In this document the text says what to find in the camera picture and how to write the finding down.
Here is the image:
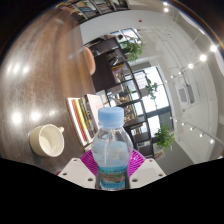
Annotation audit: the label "cream ceramic mug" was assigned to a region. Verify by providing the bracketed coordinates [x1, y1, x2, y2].
[28, 123, 65, 158]

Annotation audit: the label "large glass window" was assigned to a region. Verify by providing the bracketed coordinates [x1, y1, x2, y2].
[133, 66, 174, 138]

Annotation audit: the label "ceiling spot lights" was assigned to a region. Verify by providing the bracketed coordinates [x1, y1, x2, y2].
[161, 1, 219, 145]

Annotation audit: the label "orange chairs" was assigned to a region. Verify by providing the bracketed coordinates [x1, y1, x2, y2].
[83, 46, 97, 76]

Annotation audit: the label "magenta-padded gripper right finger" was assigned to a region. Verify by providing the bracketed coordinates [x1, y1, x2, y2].
[127, 149, 167, 189]

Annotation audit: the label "clear blue-capped water bottle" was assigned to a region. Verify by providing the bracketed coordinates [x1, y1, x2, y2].
[90, 106, 134, 191]

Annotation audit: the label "tall wall bookshelf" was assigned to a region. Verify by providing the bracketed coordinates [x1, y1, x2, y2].
[56, 0, 131, 24]

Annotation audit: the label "stack of books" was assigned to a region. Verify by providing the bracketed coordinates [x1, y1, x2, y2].
[66, 93, 104, 148]

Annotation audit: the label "potted green plant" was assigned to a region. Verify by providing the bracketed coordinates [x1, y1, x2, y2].
[153, 124, 176, 154]
[121, 36, 146, 63]
[144, 77, 159, 101]

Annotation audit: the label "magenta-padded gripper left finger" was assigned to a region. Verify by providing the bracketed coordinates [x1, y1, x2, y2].
[58, 149, 100, 190]

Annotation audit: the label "ceiling air conditioner unit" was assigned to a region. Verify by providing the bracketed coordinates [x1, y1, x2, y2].
[176, 84, 196, 105]

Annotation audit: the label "dark cube shelf unit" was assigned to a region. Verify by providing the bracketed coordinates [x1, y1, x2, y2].
[88, 33, 156, 158]

